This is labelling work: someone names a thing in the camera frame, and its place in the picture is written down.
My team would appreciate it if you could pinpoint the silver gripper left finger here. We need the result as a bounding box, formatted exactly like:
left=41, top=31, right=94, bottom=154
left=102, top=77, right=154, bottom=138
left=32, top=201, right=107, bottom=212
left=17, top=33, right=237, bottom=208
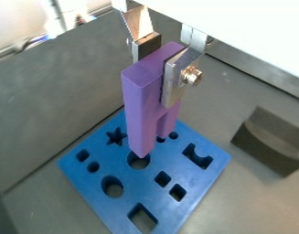
left=111, top=0, right=162, bottom=62

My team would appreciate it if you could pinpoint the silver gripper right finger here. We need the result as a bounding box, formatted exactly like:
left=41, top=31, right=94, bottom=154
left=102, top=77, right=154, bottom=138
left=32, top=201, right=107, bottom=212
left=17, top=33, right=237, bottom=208
left=162, top=25, right=207, bottom=108

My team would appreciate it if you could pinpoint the blue shape-sorting board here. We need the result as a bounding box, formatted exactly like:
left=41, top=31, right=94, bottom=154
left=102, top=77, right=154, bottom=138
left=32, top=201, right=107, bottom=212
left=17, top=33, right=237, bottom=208
left=59, top=112, right=231, bottom=234

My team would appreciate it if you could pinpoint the purple double-square peg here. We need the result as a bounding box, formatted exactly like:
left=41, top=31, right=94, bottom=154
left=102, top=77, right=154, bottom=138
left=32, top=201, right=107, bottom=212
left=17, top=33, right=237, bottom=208
left=122, top=42, right=183, bottom=158

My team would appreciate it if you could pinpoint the dark grey foam block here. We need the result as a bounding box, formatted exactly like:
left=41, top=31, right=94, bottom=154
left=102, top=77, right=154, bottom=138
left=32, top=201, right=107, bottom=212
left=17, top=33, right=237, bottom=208
left=231, top=107, right=299, bottom=176

